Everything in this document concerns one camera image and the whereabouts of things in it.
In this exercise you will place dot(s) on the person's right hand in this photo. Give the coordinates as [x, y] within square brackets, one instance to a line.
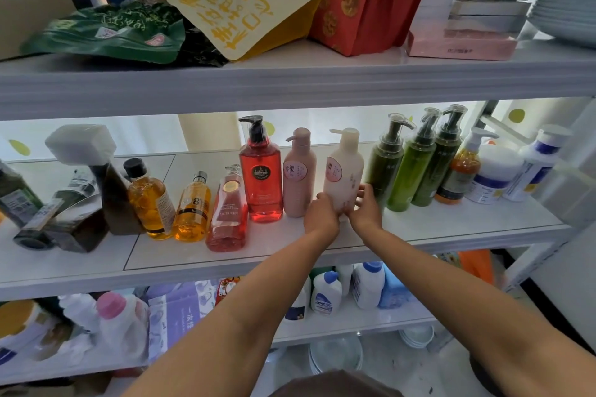
[368, 215]

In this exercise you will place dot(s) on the person's left hand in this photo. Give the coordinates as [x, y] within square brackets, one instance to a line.
[321, 222]

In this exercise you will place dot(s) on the person's left thumb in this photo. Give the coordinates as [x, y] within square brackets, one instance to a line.
[323, 199]

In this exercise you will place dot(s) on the person's right thumb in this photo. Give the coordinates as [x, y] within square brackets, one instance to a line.
[367, 191]

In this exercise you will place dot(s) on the cream pump bottle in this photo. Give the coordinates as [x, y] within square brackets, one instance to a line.
[344, 168]

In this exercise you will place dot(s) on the person's left forearm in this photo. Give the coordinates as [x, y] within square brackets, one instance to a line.
[233, 327]

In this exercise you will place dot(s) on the person's right forearm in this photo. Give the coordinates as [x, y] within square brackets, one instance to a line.
[456, 303]

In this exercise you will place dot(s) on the dark green pump bottle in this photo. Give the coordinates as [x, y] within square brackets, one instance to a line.
[440, 164]
[384, 164]

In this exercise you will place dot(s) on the pink pump bottle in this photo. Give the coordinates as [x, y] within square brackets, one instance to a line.
[298, 178]

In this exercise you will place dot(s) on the light green pump bottle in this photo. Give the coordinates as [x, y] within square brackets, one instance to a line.
[409, 173]

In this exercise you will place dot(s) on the red pump bottle black pump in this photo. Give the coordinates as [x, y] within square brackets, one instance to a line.
[260, 178]

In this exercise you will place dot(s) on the orange bottle white pump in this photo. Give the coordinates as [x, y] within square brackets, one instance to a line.
[458, 175]

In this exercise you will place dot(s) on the white bottle blue cap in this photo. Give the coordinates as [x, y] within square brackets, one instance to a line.
[326, 296]
[368, 285]

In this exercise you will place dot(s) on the clear pink bottle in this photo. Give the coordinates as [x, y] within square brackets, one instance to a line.
[227, 220]

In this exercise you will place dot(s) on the blue soft pack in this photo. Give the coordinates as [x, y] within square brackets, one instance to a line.
[395, 292]

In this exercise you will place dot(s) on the white bottle dark label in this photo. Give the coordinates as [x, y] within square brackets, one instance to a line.
[298, 306]

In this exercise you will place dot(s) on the white shelf unit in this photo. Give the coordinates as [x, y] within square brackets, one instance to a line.
[298, 80]

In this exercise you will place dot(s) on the white jar blue label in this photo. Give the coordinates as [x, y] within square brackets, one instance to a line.
[493, 173]

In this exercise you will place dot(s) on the amber bottle silver cap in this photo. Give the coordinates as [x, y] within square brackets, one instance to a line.
[192, 215]

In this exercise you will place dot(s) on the red cartoon packet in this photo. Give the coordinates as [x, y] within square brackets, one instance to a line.
[227, 289]

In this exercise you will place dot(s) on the orange bag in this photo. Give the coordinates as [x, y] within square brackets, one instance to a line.
[477, 266]

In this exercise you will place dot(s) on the stack of white bowls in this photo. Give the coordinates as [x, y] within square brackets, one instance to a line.
[417, 335]

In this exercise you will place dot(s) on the stack of clear plates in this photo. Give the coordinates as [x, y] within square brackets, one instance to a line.
[336, 355]

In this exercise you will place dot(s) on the white bottle blue label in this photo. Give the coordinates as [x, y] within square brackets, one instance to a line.
[535, 164]

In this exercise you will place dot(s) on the pink flat box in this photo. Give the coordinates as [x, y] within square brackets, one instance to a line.
[461, 48]

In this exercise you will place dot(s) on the amber bottle black cap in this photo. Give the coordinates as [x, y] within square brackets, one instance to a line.
[148, 206]

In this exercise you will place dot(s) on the purple package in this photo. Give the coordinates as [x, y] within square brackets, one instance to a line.
[179, 317]

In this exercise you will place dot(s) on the red patterned bag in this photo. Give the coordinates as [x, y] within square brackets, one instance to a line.
[354, 1]

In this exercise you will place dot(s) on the black pouch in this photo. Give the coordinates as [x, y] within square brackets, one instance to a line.
[200, 51]

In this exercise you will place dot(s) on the grey flat box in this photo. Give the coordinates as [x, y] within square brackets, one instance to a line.
[484, 24]
[489, 7]

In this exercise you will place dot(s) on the dark bottle white square cap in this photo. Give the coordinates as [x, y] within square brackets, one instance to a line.
[114, 196]

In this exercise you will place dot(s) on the yellow pear print pouch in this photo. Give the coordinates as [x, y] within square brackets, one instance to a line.
[242, 1]

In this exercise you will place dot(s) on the white bottle pink cap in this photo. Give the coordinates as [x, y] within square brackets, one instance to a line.
[122, 324]

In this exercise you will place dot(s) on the green snack pouch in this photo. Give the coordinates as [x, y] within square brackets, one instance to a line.
[107, 34]

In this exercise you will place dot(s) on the dark green tube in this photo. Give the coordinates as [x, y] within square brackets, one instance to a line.
[46, 213]

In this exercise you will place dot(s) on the yellow and white package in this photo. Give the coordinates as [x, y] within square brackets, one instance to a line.
[23, 324]

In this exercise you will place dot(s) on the cardboard box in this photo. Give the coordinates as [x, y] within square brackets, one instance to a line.
[32, 20]

